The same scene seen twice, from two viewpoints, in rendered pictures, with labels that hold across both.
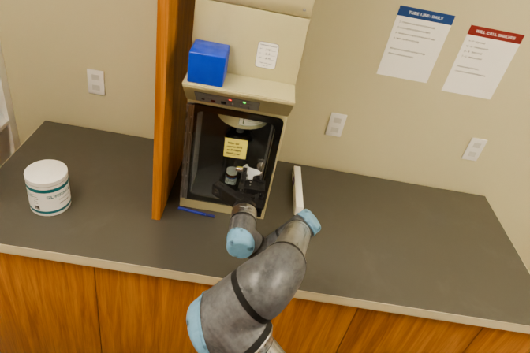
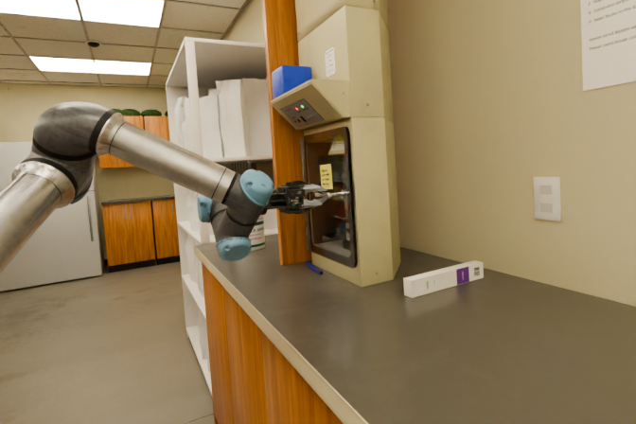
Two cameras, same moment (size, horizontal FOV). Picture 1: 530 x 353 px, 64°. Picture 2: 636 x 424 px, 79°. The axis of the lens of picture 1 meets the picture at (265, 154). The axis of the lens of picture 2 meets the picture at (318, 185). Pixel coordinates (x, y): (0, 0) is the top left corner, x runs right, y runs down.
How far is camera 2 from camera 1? 142 cm
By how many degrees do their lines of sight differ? 70
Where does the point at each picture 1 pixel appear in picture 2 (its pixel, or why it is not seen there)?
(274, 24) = (328, 29)
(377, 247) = (477, 359)
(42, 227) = not seen: hidden behind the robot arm
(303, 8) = not seen: outside the picture
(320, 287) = (303, 341)
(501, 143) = not seen: outside the picture
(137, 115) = not seen: hidden behind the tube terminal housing
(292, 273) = (66, 106)
